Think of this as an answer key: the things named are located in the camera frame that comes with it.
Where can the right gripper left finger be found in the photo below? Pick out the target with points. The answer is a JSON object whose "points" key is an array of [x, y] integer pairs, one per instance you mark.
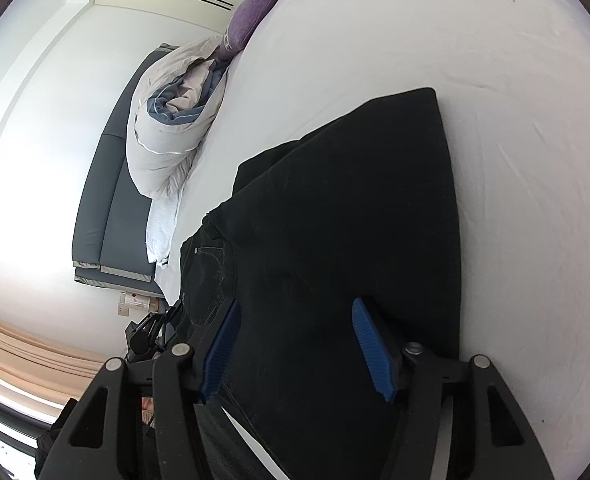
{"points": [[102, 437]]}

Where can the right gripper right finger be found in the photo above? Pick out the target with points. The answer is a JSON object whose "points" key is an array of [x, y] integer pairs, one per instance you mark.
{"points": [[463, 409]]}

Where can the black denim pants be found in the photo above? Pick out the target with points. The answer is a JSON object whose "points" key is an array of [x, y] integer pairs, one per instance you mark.
{"points": [[363, 208]]}

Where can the dark grey headboard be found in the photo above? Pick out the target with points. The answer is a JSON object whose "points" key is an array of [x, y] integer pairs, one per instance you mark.
{"points": [[109, 244]]}

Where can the beige curtain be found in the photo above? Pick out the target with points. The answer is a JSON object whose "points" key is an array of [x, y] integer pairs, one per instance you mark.
{"points": [[48, 370]]}

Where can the white pillow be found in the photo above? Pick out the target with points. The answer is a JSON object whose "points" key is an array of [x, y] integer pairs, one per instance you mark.
{"points": [[166, 214]]}

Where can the white and blue duvet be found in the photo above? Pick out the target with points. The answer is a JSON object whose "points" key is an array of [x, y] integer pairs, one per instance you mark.
{"points": [[172, 108]]}

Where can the purple cushion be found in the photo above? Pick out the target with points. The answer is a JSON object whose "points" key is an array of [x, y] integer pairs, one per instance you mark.
{"points": [[246, 17]]}

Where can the white bed sheet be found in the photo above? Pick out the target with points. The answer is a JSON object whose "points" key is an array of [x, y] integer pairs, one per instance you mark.
{"points": [[512, 79]]}

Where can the wall socket near headboard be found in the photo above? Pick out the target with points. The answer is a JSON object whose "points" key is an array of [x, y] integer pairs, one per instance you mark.
{"points": [[128, 301]]}

